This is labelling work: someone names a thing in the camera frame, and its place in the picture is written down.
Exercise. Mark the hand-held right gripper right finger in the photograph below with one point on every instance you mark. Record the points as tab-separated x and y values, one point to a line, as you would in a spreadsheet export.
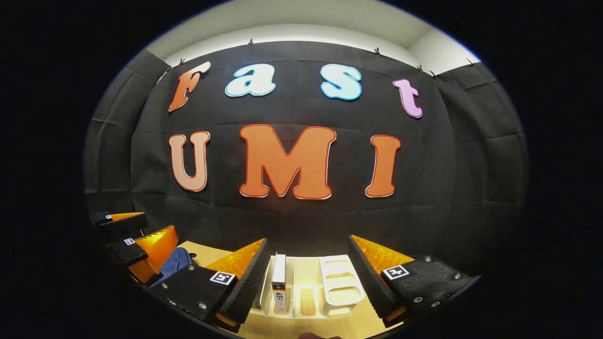
370	282

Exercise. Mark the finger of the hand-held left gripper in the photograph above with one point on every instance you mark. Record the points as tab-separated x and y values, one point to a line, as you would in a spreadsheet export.
129	252
120	222

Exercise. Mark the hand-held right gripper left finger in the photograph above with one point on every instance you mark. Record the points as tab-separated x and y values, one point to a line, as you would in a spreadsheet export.
249	287

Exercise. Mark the white plastic bookshelf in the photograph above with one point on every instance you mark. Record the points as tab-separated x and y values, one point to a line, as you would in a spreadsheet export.
339	282

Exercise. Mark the grey cover book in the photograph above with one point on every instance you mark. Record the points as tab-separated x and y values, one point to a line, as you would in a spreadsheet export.
279	278

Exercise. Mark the blue schoolbag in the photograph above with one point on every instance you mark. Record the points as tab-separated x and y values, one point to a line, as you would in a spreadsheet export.
176	262

